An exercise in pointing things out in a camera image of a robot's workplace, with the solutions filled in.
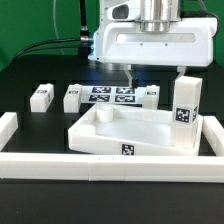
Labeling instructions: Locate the white U-shaped obstacle fence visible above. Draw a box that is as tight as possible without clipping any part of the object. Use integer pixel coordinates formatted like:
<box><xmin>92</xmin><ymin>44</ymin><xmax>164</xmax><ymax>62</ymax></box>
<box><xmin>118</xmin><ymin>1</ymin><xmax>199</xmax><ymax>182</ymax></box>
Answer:
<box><xmin>0</xmin><ymin>112</ymin><xmax>224</xmax><ymax>183</ymax></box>

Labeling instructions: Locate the fiducial marker sheet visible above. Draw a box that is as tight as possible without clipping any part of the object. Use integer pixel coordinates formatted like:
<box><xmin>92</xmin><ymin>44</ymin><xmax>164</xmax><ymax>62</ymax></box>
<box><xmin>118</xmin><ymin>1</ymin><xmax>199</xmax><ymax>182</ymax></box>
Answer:
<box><xmin>81</xmin><ymin>86</ymin><xmax>146</xmax><ymax>104</ymax></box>

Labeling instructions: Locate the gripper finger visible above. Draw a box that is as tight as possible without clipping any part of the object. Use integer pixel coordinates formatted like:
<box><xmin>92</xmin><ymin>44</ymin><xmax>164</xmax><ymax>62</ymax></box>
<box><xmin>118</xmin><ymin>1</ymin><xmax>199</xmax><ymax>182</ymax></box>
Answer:
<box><xmin>124</xmin><ymin>65</ymin><xmax>138</xmax><ymax>88</ymax></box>
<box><xmin>177</xmin><ymin>66</ymin><xmax>186</xmax><ymax>78</ymax></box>

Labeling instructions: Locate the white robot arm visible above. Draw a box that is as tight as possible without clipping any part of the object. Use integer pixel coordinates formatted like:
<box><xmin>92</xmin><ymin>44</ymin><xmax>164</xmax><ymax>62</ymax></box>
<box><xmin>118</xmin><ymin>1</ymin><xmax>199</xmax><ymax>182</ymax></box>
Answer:
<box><xmin>88</xmin><ymin>0</ymin><xmax>218</xmax><ymax>73</ymax></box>

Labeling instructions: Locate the white desk tabletop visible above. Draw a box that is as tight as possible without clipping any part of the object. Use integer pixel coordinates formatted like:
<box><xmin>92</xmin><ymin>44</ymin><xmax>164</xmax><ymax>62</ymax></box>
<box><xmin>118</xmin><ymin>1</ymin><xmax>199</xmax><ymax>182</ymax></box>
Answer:
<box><xmin>68</xmin><ymin>104</ymin><xmax>203</xmax><ymax>156</ymax></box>

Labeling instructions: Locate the thin grey cable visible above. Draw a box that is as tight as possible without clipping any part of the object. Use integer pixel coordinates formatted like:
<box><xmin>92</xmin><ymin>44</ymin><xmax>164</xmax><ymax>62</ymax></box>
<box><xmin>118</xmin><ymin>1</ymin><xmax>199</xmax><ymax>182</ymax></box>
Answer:
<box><xmin>52</xmin><ymin>0</ymin><xmax>66</xmax><ymax>56</ymax></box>

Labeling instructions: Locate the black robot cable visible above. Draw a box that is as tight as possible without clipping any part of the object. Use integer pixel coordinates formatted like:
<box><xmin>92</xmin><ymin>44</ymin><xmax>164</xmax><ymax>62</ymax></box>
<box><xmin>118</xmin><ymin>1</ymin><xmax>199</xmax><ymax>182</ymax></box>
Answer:
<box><xmin>9</xmin><ymin>0</ymin><xmax>95</xmax><ymax>64</ymax></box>

